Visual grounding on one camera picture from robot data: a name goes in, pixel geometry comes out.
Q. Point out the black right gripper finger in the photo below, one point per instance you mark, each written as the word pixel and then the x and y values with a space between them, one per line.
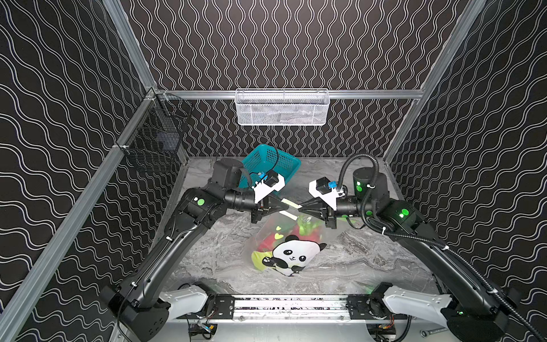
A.
pixel 314 202
pixel 316 212

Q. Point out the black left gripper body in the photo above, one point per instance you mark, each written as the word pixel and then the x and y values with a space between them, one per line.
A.
pixel 259 206

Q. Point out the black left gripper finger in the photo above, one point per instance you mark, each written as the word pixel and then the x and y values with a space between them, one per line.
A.
pixel 270 211
pixel 274 203

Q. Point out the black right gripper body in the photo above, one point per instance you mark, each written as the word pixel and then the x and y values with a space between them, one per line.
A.
pixel 330 217

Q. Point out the panda print zip-top bag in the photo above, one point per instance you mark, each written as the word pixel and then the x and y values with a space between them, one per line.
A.
pixel 287 243

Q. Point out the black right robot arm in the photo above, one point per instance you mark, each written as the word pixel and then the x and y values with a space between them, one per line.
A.
pixel 467 304

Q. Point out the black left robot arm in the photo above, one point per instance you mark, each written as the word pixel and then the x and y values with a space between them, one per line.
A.
pixel 197 212

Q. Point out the teal plastic basket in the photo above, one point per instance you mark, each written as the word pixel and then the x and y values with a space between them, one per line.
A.
pixel 265 157

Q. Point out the silver wrench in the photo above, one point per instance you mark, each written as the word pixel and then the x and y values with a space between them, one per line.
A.
pixel 426 333

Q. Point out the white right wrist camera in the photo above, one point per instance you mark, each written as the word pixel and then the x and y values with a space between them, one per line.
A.
pixel 326 190

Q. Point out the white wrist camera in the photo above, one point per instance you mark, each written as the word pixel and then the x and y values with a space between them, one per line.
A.
pixel 271 182
pixel 326 190

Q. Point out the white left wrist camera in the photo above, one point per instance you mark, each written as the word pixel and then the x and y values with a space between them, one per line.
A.
pixel 271 182

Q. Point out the white wire mesh basket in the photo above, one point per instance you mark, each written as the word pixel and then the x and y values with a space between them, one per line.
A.
pixel 282 106

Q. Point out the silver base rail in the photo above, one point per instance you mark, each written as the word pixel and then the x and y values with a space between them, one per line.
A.
pixel 290 308

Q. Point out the black wire mesh basket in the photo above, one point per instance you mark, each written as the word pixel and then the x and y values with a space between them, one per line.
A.
pixel 155 146

